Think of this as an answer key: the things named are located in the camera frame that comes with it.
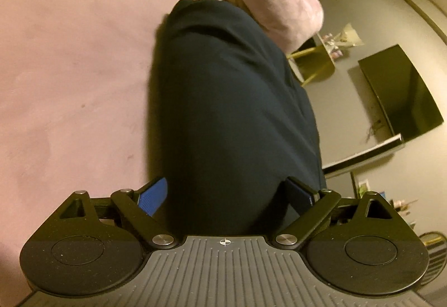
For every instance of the pink bed sheet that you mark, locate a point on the pink bed sheet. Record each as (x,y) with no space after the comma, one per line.
(76,66)

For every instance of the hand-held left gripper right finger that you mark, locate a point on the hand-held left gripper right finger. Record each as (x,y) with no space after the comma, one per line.
(299,196)

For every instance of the white wall shelf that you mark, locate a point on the white wall shelf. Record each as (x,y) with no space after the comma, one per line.
(363,155)

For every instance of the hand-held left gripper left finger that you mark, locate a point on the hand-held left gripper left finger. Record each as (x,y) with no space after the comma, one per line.
(153,198)

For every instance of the small items on shelf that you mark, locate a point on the small items on shelf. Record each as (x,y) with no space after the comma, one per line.
(401,204)

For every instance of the black flat television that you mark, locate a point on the black flat television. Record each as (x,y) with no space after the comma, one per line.
(401,94)

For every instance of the dark navy pants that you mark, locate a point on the dark navy pants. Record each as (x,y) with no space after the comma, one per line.
(227,111)

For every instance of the side table with yellow legs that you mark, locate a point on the side table with yellow legs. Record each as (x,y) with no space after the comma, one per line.
(314,62)

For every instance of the wrapped flower bouquet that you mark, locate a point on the wrapped flower bouquet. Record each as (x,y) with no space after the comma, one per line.
(340,42)

